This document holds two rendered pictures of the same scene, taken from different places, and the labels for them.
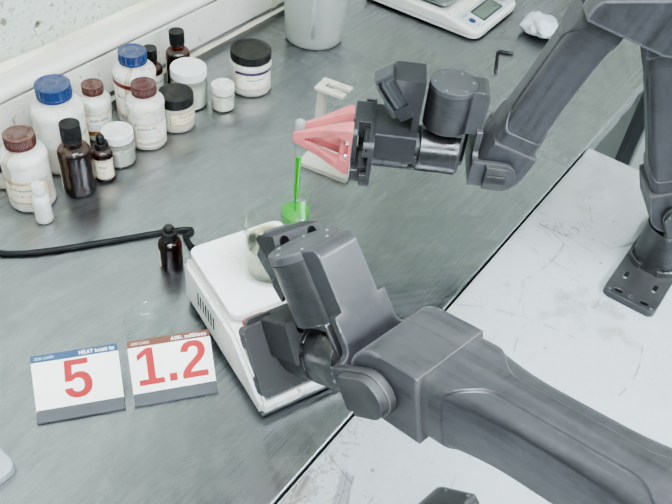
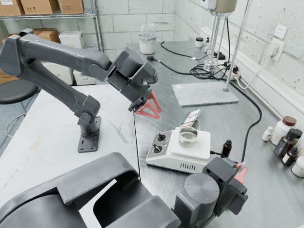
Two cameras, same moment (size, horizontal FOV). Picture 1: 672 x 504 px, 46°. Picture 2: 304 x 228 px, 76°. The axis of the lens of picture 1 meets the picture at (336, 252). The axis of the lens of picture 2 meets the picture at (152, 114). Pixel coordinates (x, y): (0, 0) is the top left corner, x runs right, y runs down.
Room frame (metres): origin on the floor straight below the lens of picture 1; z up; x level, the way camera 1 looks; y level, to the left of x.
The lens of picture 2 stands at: (0.89, -0.29, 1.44)
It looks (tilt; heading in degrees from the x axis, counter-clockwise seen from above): 38 degrees down; 141
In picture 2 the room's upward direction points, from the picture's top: straight up
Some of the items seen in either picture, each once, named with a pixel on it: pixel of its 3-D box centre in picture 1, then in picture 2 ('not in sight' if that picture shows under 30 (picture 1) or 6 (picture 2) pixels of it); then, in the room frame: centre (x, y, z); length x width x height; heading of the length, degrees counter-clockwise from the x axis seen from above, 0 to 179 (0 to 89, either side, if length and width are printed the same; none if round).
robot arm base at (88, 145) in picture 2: not in sight; (88, 125); (0.29, -0.12, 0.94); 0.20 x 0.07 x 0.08; 149
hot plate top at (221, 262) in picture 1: (257, 267); (191, 142); (0.62, 0.09, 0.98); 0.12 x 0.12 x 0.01; 36
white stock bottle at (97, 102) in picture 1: (95, 108); not in sight; (0.95, 0.38, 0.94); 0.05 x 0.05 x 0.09
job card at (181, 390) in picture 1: (172, 367); not in sight; (0.52, 0.16, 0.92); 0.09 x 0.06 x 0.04; 111
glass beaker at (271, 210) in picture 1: (268, 245); (188, 133); (0.62, 0.07, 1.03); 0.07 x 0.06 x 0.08; 127
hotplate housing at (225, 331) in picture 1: (267, 308); (182, 149); (0.60, 0.07, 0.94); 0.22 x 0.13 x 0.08; 36
